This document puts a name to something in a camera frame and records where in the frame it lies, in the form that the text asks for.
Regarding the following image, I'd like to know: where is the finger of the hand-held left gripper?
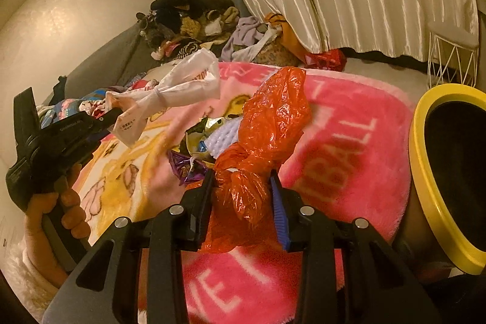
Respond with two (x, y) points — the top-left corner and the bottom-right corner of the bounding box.
(97, 107), (124, 131)

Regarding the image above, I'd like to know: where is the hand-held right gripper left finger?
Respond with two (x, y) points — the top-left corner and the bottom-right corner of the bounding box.
(42, 168), (217, 324)

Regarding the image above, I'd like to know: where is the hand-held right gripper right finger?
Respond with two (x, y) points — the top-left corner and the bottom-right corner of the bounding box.
(268, 174), (452, 324)

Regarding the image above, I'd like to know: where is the shiny foil snack wrapper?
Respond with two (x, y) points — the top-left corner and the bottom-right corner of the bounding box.
(168, 150), (208, 187)

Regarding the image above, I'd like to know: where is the red plastic bag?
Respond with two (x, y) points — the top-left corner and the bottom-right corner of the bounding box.
(199, 67), (312, 254)

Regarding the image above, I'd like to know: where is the yellow rimmed black trash bin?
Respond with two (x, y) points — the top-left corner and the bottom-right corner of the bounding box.
(408, 83), (486, 275)

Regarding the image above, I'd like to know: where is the person's left forearm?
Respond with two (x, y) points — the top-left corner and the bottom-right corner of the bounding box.
(21, 225), (74, 287)

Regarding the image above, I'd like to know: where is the person's left hand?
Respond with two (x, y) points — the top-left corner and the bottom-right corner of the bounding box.
(25, 188), (92, 247)

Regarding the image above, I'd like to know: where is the floral quilt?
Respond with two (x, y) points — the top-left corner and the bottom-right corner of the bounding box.
(38, 89), (111, 127)

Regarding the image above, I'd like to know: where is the red cloth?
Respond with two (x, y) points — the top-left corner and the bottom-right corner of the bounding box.
(131, 79), (160, 94)

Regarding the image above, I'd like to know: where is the grey padded headboard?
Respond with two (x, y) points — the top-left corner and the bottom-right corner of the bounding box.
(63, 22), (160, 99)

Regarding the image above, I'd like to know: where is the pink printed blanket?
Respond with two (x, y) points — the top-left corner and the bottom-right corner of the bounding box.
(76, 60), (418, 324)

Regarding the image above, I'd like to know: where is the pile of dark clothes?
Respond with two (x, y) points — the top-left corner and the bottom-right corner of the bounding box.
(139, 0), (244, 55)

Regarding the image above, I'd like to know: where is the lavender cloth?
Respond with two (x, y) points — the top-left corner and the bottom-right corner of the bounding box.
(220, 16), (274, 61)

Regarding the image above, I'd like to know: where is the red shopping bag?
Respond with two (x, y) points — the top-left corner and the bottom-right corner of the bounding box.
(304, 49), (347, 72)

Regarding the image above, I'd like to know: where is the brown patterned bag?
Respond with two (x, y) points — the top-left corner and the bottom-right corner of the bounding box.
(254, 39), (304, 67)

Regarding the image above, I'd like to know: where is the orange bag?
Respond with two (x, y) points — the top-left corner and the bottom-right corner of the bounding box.
(264, 12), (306, 59)

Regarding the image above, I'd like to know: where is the white wire stool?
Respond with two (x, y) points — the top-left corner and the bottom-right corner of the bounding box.
(427, 20), (479, 87)

